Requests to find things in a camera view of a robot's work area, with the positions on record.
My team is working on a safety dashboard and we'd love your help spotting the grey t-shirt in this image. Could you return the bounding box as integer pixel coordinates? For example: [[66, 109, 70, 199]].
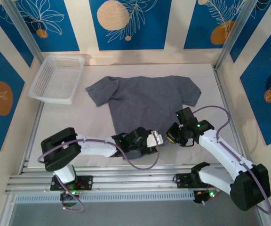
[[85, 75, 202, 161]]

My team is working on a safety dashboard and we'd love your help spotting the white table cover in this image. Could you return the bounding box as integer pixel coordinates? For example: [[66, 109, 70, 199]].
[[28, 63, 244, 169]]

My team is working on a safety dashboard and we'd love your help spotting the white plastic mesh basket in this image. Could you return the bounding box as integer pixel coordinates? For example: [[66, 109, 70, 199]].
[[28, 55, 86, 105]]

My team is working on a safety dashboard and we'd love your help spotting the aluminium mounting rail frame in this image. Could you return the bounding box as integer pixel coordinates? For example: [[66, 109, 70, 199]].
[[5, 164, 264, 195]]

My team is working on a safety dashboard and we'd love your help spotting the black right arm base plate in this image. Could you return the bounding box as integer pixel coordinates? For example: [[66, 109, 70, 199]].
[[173, 173, 197, 189]]

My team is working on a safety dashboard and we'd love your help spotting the aluminium side rail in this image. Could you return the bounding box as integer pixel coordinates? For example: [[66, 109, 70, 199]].
[[19, 103, 44, 175], [212, 65, 247, 161]]

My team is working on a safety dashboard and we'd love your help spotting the grey slotted cable duct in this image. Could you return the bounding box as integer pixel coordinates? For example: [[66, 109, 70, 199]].
[[14, 190, 195, 204]]

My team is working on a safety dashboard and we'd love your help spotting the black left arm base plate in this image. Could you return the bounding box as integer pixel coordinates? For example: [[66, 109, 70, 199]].
[[50, 175, 94, 192]]

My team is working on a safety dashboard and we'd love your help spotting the aluminium corner post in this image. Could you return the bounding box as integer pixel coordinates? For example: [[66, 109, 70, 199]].
[[214, 0, 255, 71], [2, 0, 44, 64]]

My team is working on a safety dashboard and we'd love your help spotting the aluminium frame leg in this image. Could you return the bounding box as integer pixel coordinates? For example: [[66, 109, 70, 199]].
[[253, 188, 271, 226], [0, 194, 16, 226]]

